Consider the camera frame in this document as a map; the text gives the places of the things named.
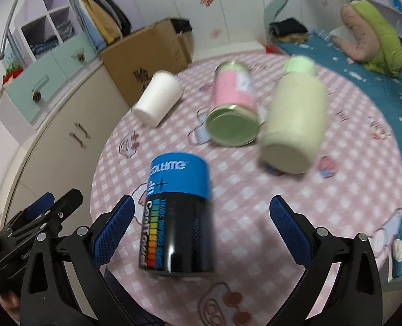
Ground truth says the blue black towel canister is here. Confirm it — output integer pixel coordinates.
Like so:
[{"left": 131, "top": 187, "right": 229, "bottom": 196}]
[{"left": 139, "top": 152, "right": 214, "bottom": 277}]

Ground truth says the white paper cup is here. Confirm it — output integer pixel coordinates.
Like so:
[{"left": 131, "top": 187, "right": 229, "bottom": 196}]
[{"left": 133, "top": 71, "right": 184, "bottom": 127}]

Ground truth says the pale green ceramic cup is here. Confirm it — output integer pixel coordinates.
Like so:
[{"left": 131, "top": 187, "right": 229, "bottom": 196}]
[{"left": 259, "top": 72, "right": 328, "bottom": 174}]

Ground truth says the small green white cup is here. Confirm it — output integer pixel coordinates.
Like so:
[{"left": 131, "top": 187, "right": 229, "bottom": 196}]
[{"left": 284, "top": 55, "right": 317, "bottom": 77}]

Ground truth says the pink checkered tablecloth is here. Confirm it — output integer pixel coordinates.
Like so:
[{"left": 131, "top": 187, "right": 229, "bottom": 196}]
[{"left": 90, "top": 58, "right": 402, "bottom": 325}]

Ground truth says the teal drawer unit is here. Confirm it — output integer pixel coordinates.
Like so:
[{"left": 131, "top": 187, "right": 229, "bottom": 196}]
[{"left": 7, "top": 32, "right": 96, "bottom": 123}]

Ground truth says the brown cardboard box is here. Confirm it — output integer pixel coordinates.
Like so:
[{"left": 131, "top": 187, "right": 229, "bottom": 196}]
[{"left": 99, "top": 18, "right": 194, "bottom": 107}]

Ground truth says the white open shelf wardrobe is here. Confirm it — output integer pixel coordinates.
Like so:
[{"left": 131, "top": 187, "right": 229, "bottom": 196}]
[{"left": 0, "top": 0, "right": 81, "bottom": 68}]

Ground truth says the hanging clothes row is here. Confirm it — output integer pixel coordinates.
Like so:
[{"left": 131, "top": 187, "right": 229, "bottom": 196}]
[{"left": 69, "top": 0, "right": 132, "bottom": 53}]

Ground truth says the teal patterned bed mattress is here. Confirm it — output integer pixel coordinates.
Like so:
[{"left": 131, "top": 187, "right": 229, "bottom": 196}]
[{"left": 277, "top": 30, "right": 402, "bottom": 278}]

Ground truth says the pink green labelled can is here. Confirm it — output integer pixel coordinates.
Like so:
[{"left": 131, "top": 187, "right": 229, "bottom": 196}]
[{"left": 205, "top": 60, "right": 260, "bottom": 147}]

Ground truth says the green pink rolled quilt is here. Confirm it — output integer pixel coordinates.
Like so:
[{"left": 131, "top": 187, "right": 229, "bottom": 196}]
[{"left": 332, "top": 0, "right": 402, "bottom": 77}]

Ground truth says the white wardrobe with butterflies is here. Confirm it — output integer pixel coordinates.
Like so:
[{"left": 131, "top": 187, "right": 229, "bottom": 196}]
[{"left": 136, "top": 0, "right": 272, "bottom": 57}]

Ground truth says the folded dark clothes pile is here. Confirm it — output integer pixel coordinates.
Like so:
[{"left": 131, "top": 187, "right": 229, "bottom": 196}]
[{"left": 269, "top": 18, "right": 309, "bottom": 43}]

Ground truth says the white cabinet with handles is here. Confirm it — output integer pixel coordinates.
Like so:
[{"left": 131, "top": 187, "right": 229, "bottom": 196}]
[{"left": 1, "top": 63, "right": 129, "bottom": 233}]

